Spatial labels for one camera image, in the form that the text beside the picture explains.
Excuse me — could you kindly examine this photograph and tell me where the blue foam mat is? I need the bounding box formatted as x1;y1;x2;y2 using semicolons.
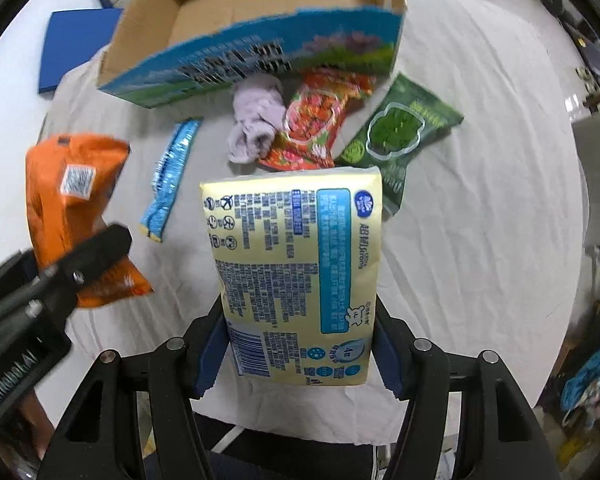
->
38;8;122;94

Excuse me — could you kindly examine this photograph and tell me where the red floral wipes packet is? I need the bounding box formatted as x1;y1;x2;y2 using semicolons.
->
259;68;375;171

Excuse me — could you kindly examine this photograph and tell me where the person's left hand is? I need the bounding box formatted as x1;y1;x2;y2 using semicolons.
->
0;391;55;467

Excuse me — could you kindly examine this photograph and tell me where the green wipes packet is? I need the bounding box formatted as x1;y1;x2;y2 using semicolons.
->
335;73;464;216

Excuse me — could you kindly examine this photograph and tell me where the blue clutter pile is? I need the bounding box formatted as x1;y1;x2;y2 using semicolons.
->
560;348;600;429

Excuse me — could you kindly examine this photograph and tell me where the white tablecloth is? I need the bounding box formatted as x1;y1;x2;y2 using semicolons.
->
36;0;589;446

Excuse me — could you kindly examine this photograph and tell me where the orange snack packet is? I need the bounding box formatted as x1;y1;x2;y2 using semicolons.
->
26;133;152;309

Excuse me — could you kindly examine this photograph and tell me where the cardboard box with blue print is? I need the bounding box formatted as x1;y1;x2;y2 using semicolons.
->
97;0;406;108

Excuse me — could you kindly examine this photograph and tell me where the blue long snack packet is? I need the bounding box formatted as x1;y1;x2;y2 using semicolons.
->
140;117;202;243

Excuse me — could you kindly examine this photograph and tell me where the lavender cloth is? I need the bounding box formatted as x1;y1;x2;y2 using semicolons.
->
227;73;286;165

